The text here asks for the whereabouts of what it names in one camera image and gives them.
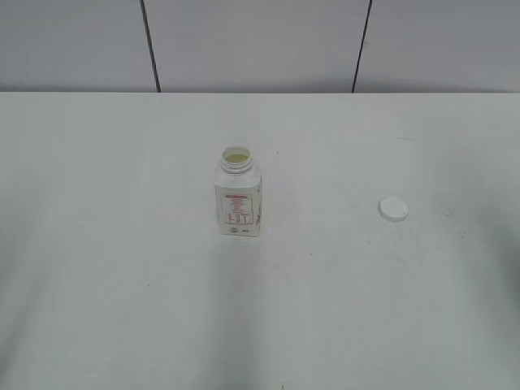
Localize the white ribbed bottle cap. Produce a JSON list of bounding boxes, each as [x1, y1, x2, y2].
[[378, 196, 409, 222]]

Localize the white square plastic bottle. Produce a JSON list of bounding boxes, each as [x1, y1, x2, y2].
[[214, 145, 262, 236]]

